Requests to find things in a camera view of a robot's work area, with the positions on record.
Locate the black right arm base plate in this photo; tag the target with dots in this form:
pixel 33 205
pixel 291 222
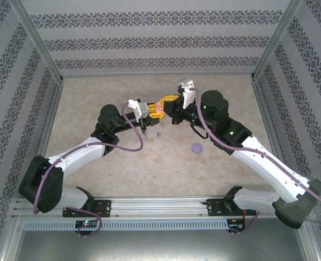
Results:
pixel 214 208

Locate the purple round charging case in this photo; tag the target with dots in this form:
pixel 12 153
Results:
pixel 196 147

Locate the aluminium frame post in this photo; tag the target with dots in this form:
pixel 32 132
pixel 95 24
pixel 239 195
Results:
pixel 274 40
pixel 38 40

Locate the aluminium mounting rail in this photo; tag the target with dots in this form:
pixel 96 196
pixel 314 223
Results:
pixel 154 208

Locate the aluminium table side rail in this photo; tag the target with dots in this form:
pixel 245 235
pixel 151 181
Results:
pixel 266 108
pixel 53 108

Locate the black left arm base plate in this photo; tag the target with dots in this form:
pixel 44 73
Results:
pixel 103 206

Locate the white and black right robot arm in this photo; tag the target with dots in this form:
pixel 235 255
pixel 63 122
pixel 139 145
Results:
pixel 266 174

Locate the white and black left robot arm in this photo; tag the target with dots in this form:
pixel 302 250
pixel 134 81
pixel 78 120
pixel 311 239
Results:
pixel 78 156

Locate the grey metal panel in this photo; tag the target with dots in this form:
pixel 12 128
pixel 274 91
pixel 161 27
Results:
pixel 160 247

